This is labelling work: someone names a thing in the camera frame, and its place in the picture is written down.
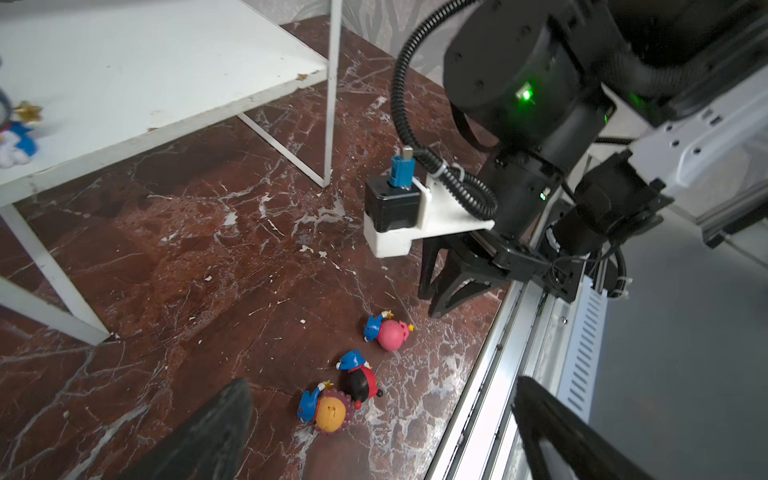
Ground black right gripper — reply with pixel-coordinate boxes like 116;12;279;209
418;230;583;318

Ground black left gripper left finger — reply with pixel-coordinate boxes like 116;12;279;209
119;378;253;479

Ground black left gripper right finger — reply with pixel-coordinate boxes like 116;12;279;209
512;376;650;479

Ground pink red blue toy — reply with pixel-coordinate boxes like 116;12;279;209
363;311;415;352

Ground grey blue penguin toy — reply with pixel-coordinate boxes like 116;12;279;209
1;90;42;169

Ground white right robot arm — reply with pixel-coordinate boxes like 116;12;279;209
390;1;767;318

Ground white two-tier shelf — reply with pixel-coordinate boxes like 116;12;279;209
1;1;341;345

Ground orange blue round toy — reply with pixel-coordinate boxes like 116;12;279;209
297;381;356;435

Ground red black blue toy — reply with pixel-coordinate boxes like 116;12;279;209
336;350;384;410

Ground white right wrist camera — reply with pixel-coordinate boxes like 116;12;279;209
364;146;494;259

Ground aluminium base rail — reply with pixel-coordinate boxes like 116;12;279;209
422;197;613;480

